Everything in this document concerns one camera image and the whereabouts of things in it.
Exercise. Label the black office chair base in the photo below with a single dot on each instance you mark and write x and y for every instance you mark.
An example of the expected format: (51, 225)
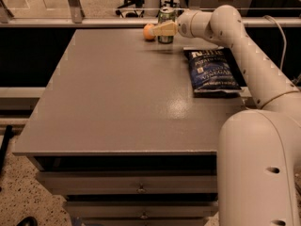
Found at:
(133, 3)

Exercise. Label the orange fruit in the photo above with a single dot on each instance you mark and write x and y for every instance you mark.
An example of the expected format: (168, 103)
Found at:
(147, 32)

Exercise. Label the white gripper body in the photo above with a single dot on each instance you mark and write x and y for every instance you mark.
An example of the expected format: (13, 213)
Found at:
(185, 24)

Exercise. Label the grey drawer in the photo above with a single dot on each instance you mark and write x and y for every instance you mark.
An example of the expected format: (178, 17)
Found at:
(98, 183)
(141, 210)

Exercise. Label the blue potato chip bag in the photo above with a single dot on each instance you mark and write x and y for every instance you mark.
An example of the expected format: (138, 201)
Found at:
(210, 71)

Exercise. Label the lower grey drawer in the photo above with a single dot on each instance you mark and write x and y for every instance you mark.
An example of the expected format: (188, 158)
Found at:
(141, 210)

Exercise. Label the grey drawer cabinet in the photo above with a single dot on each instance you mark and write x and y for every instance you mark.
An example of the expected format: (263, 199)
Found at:
(117, 103)

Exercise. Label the black shoe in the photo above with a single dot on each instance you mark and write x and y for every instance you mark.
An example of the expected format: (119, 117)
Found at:
(28, 221)

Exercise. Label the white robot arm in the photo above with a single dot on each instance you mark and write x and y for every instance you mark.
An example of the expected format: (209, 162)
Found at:
(258, 148)

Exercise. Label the green soda can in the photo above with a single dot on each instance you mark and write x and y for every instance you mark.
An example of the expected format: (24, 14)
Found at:
(166, 14)

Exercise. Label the upper grey drawer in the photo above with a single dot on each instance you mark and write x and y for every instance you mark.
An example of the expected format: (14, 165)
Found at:
(98, 183)

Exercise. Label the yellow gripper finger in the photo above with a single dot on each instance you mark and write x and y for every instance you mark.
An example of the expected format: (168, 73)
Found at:
(168, 28)

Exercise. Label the black pole at left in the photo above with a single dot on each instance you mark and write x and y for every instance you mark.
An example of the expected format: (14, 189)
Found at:
(4, 146)

